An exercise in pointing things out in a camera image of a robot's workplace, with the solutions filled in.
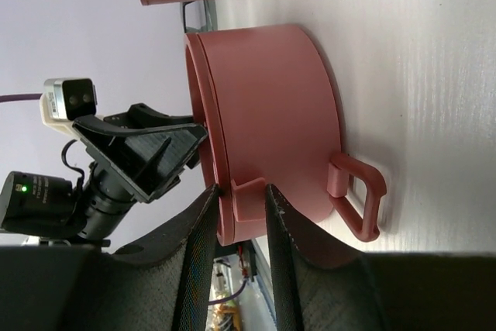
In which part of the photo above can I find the pink steel-lined pot with handles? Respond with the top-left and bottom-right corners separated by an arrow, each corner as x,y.
184,25 -> 387,246

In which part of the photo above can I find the grey transparent lid with handles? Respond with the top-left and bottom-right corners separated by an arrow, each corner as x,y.
180,0 -> 219,33

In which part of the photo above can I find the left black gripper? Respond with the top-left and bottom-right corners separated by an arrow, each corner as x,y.
72,103 -> 200,205

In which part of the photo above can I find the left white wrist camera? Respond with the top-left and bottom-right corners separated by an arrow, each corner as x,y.
40,78 -> 103,140

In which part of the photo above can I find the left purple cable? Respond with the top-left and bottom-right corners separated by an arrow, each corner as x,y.
0,92 -> 43,104

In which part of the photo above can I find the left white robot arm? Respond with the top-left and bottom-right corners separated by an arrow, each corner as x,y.
1,103 -> 208,247

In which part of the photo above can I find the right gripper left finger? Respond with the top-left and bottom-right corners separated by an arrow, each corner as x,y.
1,185 -> 219,330

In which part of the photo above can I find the dark red lid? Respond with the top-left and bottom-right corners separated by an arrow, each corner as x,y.
184,33 -> 233,246

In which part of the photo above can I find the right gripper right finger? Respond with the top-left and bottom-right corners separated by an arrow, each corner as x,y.
265,184 -> 495,330

